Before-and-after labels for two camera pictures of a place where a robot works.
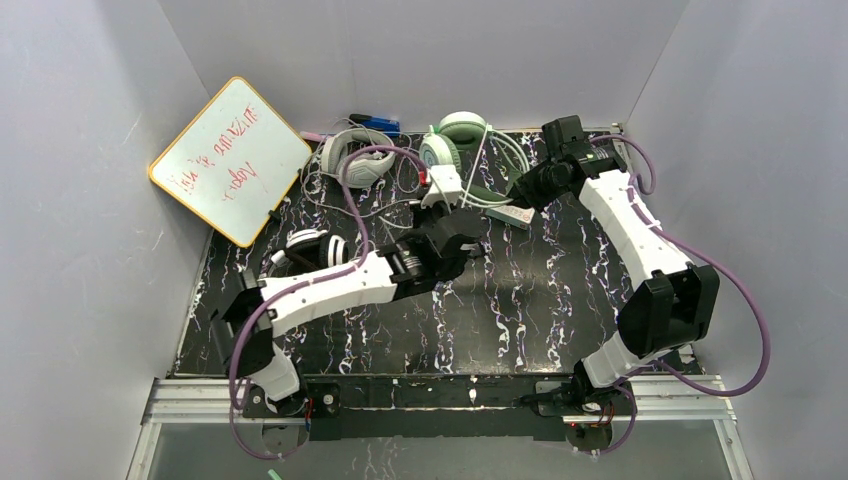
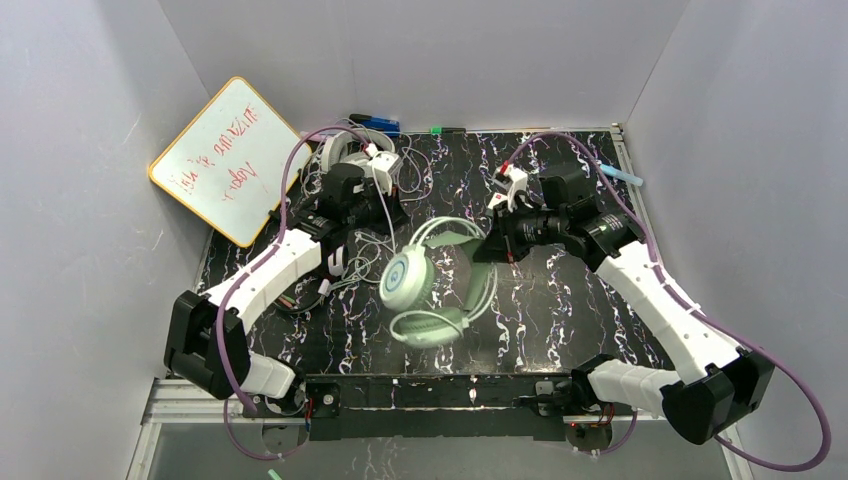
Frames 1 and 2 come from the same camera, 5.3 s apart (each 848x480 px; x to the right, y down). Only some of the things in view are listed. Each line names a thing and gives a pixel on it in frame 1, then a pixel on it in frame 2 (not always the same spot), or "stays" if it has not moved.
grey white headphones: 364,168 stays
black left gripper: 453,234 to 382,209
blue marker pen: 387,126 stays
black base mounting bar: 535,406 stays
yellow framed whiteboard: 233,161 stays
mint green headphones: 455,134 to 434,288
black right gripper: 523,196 to 494,235
